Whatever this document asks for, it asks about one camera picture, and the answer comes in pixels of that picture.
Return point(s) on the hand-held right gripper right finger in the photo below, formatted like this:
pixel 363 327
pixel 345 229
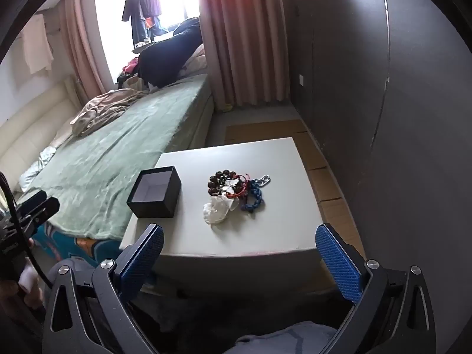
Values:
pixel 337 265

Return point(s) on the bed base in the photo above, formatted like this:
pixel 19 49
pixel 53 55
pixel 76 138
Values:
pixel 204 118

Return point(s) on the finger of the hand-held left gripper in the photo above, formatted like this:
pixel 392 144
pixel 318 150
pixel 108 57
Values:
pixel 44 209
pixel 33 198

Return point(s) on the beige crumpled clothing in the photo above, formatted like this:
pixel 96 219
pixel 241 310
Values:
pixel 103 110

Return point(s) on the black jewelry box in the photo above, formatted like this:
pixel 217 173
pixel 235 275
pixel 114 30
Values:
pixel 155 206

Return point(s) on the hanging white towel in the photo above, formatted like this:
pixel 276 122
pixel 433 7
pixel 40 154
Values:
pixel 37 44

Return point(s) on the dark wardrobe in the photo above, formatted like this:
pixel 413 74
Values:
pixel 350 62

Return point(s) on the pink colourful clothes pile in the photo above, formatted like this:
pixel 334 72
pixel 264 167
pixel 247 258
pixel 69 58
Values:
pixel 129 72

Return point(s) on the green fleece blanket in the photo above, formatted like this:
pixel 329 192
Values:
pixel 110 147

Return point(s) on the person's grey pants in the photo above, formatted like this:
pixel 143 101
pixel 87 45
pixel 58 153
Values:
pixel 287 339

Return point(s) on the white scrunchie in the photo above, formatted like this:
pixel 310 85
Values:
pixel 217 210

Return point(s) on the blue orange printed bedsheet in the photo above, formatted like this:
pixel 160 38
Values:
pixel 81 245

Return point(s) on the white square table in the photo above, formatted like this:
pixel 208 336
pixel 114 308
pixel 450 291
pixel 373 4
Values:
pixel 258 162

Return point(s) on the white wall socket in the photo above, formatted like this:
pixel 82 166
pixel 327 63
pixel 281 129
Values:
pixel 302 80

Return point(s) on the person's left hand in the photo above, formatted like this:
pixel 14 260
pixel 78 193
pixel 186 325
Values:
pixel 32 297

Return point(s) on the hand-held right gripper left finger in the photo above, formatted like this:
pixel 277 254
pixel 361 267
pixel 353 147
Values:
pixel 143 261

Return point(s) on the cream padded headboard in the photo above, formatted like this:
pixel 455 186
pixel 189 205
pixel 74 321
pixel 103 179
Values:
pixel 33 118

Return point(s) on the pink curtain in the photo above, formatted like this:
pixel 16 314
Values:
pixel 84 44
pixel 239 37

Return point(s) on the silver grey pillow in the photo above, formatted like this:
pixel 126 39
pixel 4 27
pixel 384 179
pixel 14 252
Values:
pixel 38 166

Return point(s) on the dark clothing pile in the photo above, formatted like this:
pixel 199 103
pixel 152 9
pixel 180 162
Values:
pixel 166 55

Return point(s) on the hanging dark clothes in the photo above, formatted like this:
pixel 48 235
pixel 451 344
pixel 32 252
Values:
pixel 142 3

